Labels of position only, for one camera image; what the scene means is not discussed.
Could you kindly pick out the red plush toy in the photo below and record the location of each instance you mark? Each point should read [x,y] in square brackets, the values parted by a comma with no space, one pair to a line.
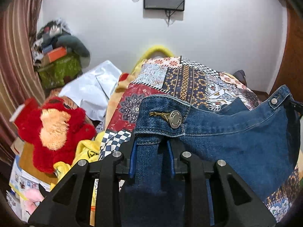
[54,130]

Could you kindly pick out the grey pillow on pile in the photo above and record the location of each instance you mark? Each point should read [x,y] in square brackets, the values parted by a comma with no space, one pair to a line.
[76,46]

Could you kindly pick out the white cloth on bed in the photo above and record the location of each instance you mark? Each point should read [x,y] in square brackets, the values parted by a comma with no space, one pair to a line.
[93,89]

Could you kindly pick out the orange shoe box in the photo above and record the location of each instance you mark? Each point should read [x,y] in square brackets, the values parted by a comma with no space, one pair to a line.
[54,55]

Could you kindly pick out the yellow garment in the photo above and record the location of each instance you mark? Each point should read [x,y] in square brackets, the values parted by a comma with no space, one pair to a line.
[86,149]

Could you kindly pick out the patchwork patterned bedspread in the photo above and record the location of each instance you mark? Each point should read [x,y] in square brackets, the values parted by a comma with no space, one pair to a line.
[189,82]

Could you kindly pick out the yellow headboard cushion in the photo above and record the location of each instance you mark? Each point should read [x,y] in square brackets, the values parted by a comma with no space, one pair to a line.
[151,51]

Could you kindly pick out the striped maroon curtain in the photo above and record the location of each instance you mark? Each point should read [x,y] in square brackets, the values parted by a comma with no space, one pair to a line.
[19,81]

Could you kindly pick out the green patterned storage box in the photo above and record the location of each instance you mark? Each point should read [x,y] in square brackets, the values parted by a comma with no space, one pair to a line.
[60,72]

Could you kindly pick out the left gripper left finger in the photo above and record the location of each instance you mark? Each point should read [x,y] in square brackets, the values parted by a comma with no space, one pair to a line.
[114,167]

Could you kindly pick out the dark blue bag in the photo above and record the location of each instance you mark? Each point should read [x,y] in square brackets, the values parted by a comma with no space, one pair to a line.
[240,76]

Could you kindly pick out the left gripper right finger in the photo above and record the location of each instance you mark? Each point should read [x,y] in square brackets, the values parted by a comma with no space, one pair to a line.
[189,167]

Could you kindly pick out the clutter pile on box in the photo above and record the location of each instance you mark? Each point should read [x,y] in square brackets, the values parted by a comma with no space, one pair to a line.
[46,39]

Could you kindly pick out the blue denim jacket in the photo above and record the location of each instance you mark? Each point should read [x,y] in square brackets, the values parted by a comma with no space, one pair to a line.
[232,202]

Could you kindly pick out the brown wooden wardrobe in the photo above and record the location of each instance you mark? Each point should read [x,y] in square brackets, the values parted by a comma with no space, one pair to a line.
[290,69]

